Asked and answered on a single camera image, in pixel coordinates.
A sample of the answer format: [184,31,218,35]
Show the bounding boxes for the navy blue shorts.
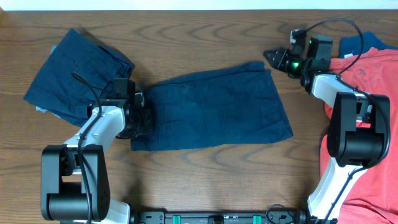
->
[131,62,294,151]

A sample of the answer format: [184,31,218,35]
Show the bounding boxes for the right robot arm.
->
[263,29,391,223]

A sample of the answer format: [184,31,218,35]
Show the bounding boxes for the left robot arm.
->
[40,78,154,223]

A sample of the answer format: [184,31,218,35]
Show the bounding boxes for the dark blue garment underneath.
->
[339,32,397,58]

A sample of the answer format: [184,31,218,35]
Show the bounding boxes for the folded navy shorts stack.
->
[24,29,135,127]

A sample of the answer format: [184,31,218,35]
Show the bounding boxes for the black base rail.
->
[129,205,307,224]

